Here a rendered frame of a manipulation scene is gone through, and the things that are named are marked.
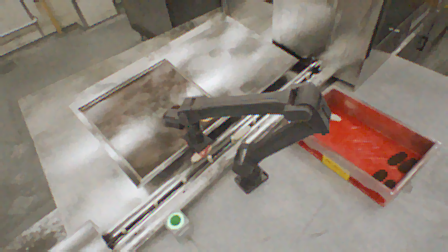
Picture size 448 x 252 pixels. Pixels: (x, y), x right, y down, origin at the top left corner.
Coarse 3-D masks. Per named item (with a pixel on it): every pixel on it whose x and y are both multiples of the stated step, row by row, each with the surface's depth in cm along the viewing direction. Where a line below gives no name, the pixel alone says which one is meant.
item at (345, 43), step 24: (288, 0) 135; (312, 0) 126; (336, 0) 118; (360, 0) 110; (384, 0) 170; (432, 0) 157; (288, 24) 143; (312, 24) 133; (336, 24) 124; (360, 24) 116; (408, 24) 147; (288, 48) 153; (312, 48) 141; (336, 48) 131; (360, 48) 122; (384, 48) 138; (336, 72) 139; (360, 72) 129
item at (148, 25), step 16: (128, 0) 306; (144, 0) 278; (160, 0) 255; (176, 0) 257; (192, 0) 269; (208, 0) 283; (272, 0) 355; (128, 16) 332; (144, 16) 300; (160, 16) 273; (176, 16) 266; (192, 16) 279; (144, 32) 325; (160, 32) 294
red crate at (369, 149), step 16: (336, 112) 130; (336, 128) 124; (352, 128) 123; (368, 128) 122; (304, 144) 118; (336, 144) 118; (352, 144) 118; (368, 144) 117; (384, 144) 116; (400, 144) 115; (320, 160) 113; (352, 160) 112; (368, 160) 112; (384, 160) 111; (400, 176) 106; (368, 192) 101
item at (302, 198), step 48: (384, 96) 135; (432, 96) 131; (240, 192) 109; (288, 192) 106; (336, 192) 104; (432, 192) 101; (192, 240) 98; (240, 240) 96; (288, 240) 95; (336, 240) 93; (384, 240) 92; (432, 240) 90
